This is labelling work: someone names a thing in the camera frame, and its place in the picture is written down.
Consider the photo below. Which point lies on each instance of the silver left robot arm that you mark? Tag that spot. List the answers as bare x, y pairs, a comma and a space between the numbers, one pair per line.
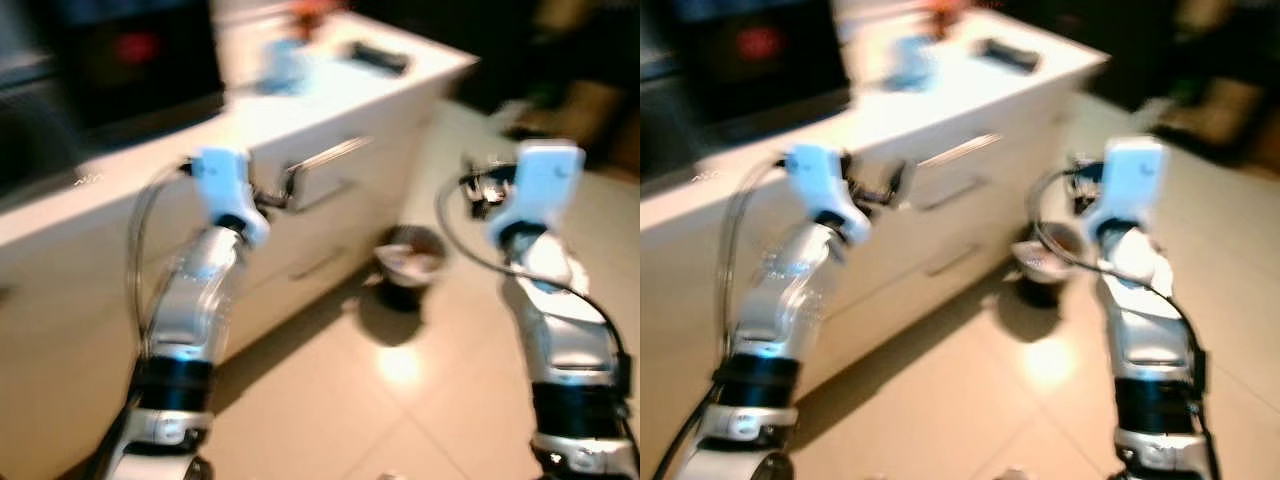
195, 300
790, 300

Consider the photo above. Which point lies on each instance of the white kitchen cabinet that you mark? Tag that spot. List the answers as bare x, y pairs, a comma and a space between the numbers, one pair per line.
60, 330
700, 320

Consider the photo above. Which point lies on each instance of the pale blue cup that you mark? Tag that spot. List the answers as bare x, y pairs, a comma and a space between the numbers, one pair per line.
915, 65
288, 70

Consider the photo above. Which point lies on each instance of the small black waste bin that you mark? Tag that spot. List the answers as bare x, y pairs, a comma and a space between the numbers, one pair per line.
1040, 295
405, 290

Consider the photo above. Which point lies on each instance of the brown cardboard box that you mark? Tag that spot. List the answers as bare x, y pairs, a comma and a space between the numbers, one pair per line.
1215, 110

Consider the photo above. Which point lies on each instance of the flat black object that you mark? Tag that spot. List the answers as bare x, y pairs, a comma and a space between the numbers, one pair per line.
1008, 55
380, 58

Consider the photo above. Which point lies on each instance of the black appliance with red light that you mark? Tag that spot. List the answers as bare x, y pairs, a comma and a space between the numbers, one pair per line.
150, 80
770, 75

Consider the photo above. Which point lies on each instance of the small orange object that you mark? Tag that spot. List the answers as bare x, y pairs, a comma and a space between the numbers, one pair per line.
312, 15
945, 12

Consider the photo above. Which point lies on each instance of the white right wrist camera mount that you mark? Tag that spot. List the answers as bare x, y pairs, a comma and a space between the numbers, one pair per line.
1135, 175
545, 180

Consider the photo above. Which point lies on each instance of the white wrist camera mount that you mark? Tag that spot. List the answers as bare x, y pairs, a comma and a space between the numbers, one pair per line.
222, 180
1135, 175
545, 180
815, 175

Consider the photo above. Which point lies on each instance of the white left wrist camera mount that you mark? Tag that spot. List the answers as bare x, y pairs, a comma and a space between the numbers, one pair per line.
222, 180
815, 175

